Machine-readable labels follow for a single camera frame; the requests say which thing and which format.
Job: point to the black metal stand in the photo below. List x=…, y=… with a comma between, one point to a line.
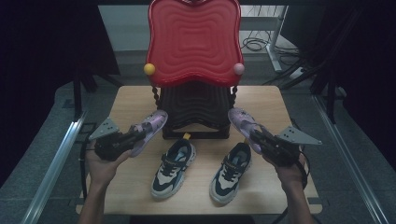
x=331, y=99
x=77, y=93

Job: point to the aluminium rail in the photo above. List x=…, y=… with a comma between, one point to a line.
x=53, y=168
x=348, y=158

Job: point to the purple shoe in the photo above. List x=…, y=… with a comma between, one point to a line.
x=241, y=121
x=155, y=121

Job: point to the white metal stand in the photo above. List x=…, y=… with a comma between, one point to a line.
x=277, y=40

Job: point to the white power strip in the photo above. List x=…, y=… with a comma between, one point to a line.
x=296, y=73

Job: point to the red and black shoe rack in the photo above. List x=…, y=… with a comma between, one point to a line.
x=194, y=46

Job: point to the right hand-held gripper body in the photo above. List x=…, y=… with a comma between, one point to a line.
x=280, y=149

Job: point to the navy and white sneaker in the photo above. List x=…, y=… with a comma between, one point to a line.
x=227, y=183
x=169, y=177

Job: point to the person's left hand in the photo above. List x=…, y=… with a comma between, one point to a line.
x=101, y=171

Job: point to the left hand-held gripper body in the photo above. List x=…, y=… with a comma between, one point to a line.
x=115, y=144

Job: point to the person's right hand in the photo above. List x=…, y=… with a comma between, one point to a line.
x=291, y=175

